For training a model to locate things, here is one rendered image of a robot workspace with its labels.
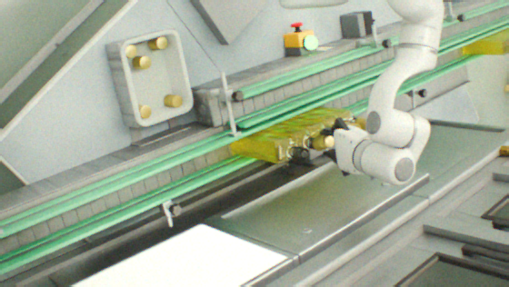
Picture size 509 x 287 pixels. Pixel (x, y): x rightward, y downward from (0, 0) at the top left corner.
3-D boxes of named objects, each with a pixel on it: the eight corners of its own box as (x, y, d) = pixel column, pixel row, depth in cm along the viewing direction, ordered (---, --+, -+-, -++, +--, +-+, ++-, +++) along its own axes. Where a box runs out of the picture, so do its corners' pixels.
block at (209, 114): (197, 125, 161) (213, 128, 155) (190, 92, 158) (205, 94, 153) (208, 122, 163) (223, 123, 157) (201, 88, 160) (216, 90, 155)
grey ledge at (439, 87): (289, 155, 188) (314, 161, 179) (284, 130, 185) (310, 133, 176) (449, 80, 241) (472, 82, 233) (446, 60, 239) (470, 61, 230)
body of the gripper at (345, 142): (385, 173, 130) (357, 163, 140) (380, 130, 127) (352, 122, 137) (358, 183, 127) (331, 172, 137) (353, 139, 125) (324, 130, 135)
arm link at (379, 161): (406, 112, 113) (440, 121, 118) (374, 103, 123) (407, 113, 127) (386, 185, 115) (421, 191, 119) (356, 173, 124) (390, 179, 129)
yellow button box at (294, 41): (285, 55, 186) (301, 55, 181) (281, 33, 184) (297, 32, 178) (301, 51, 190) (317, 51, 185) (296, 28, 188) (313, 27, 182)
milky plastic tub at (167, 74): (124, 126, 153) (139, 130, 147) (104, 44, 147) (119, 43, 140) (178, 107, 163) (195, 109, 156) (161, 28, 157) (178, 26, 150)
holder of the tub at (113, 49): (128, 144, 155) (143, 148, 149) (104, 44, 147) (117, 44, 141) (181, 124, 165) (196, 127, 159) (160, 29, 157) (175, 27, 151)
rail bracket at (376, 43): (354, 48, 188) (385, 49, 177) (350, 26, 186) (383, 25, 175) (361, 45, 190) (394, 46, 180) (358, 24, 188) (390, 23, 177)
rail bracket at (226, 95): (214, 134, 156) (244, 140, 146) (201, 73, 151) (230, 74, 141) (223, 131, 158) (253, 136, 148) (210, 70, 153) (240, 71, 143)
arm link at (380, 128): (418, 54, 125) (402, 149, 124) (374, 38, 119) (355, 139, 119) (445, 53, 117) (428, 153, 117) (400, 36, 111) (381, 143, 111)
